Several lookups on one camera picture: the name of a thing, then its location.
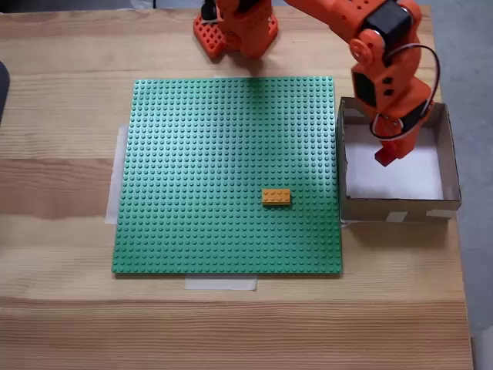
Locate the narrow translucent tape strip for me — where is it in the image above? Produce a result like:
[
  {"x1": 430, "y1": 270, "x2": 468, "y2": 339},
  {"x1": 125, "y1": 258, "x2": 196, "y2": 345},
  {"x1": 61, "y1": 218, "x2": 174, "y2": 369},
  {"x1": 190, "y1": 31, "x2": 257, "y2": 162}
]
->
[{"x1": 184, "y1": 274, "x2": 258, "y2": 292}]

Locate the wide translucent tape strip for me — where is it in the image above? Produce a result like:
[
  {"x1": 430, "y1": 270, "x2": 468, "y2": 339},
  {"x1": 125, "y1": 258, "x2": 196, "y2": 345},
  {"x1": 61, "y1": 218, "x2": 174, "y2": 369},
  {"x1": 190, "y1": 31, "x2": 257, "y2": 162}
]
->
[{"x1": 104, "y1": 123, "x2": 130, "y2": 226}]

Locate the yellow lego block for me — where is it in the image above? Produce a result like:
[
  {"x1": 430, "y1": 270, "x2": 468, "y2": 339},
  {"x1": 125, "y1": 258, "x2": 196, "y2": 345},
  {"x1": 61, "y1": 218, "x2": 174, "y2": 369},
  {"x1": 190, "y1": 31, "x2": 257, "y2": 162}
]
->
[{"x1": 261, "y1": 188, "x2": 293, "y2": 209}]

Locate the cardboard box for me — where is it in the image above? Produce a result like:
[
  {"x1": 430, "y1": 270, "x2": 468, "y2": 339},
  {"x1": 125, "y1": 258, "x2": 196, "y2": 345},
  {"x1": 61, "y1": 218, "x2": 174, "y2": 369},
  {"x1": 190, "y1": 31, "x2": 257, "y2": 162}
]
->
[{"x1": 337, "y1": 96, "x2": 462, "y2": 224}]

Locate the red lego block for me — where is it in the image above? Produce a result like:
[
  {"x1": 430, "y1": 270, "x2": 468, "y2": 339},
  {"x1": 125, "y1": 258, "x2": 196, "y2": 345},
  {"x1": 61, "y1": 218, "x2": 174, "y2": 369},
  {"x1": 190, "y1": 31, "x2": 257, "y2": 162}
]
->
[{"x1": 374, "y1": 141, "x2": 398, "y2": 168}]

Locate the green lego baseplate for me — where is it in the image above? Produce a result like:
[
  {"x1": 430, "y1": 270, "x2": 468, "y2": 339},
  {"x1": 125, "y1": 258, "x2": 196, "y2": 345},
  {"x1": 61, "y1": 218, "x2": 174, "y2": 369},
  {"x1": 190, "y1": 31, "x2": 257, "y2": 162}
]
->
[{"x1": 111, "y1": 76, "x2": 344, "y2": 276}]

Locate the gripper motor cable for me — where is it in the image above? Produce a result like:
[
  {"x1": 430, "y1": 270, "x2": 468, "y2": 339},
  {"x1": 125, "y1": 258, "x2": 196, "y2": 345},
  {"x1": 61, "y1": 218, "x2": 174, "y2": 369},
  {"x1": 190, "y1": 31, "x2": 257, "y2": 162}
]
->
[{"x1": 370, "y1": 44, "x2": 441, "y2": 141}]

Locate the black rounded device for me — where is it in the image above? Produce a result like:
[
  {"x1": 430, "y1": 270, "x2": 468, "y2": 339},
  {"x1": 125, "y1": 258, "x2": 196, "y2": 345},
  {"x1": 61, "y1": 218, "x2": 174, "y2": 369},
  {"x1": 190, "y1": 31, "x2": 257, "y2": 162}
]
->
[{"x1": 0, "y1": 60, "x2": 12, "y2": 126}]

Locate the white paper box lining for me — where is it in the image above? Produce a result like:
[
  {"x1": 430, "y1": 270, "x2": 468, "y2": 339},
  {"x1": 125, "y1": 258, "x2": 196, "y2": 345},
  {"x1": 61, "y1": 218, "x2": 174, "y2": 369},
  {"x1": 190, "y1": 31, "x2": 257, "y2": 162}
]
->
[{"x1": 344, "y1": 123, "x2": 444, "y2": 200}]

